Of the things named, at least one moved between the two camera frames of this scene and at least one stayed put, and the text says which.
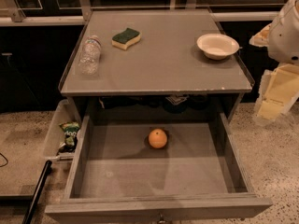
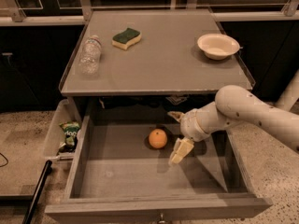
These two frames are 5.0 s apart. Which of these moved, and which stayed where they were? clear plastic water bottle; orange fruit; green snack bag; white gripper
Moved: white gripper
Stayed: orange fruit; clear plastic water bottle; green snack bag
